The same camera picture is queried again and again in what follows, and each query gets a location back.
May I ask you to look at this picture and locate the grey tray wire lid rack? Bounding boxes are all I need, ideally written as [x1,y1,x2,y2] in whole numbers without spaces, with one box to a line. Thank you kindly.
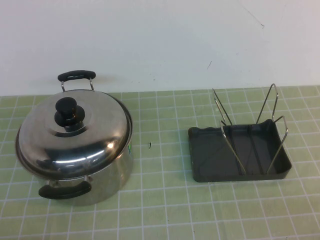
[187,83,293,182]

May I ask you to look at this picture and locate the green grid pattern mat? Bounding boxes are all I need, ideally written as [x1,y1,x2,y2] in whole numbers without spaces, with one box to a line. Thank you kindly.
[0,85,320,240]

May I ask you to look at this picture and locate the stainless steel pot black handles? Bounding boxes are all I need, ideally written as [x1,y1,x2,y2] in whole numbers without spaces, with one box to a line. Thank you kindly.
[15,69,135,207]

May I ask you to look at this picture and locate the stainless steel lid black knob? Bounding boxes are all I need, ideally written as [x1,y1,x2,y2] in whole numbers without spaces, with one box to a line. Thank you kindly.
[15,90,133,176]

